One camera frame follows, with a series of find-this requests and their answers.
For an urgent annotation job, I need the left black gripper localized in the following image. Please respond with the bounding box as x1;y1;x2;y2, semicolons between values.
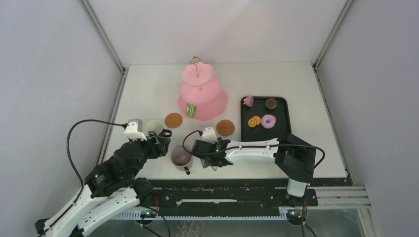
128;130;171;179

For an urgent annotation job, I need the black mug with white inside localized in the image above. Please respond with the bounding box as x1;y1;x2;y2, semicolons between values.
144;120;172;138

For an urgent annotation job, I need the green striped cake slice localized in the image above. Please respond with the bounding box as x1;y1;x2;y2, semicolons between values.
187;103;197;118

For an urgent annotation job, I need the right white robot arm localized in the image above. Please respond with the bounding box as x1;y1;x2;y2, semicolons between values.
189;133;325;205

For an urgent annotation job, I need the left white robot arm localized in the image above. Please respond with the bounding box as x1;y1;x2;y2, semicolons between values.
35;129;171;237

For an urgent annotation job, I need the right wooden round coaster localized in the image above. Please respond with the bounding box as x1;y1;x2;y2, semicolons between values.
216;119;235;136

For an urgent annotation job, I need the wooden round coaster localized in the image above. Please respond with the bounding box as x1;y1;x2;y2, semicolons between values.
216;119;235;136
165;113;183;128

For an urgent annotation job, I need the left wooden round coaster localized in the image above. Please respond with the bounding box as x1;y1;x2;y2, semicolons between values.
165;113;183;128

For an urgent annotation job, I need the yellow round biscuit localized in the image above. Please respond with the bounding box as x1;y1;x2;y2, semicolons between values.
248;118;258;128

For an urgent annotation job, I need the pink cupcake toy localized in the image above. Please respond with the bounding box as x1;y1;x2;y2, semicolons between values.
243;96;254;107

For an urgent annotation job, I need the pink frosted sprinkle donut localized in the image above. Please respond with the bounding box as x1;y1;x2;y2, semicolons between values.
261;114;277;129

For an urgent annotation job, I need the black serving tray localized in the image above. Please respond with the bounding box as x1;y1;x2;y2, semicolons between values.
240;96;292;142

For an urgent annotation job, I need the pink three-tier cake stand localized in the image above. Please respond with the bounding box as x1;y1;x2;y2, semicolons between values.
177;56;228;121

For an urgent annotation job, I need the chocolate round cookie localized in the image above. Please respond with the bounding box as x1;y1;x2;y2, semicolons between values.
265;97;277;109

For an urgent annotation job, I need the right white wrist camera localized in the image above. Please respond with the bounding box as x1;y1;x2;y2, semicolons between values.
201;126;217;143

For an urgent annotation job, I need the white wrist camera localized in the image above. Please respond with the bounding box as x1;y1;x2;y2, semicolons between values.
201;126;217;143
124;118;147;141

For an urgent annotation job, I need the purple mug with black handle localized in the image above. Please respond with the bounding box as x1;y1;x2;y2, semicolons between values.
170;146;194;175

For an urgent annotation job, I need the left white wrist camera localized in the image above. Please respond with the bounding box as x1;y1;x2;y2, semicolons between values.
124;118;147;141

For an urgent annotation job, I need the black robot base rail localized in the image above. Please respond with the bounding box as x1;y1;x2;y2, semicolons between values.
116;178;319;218

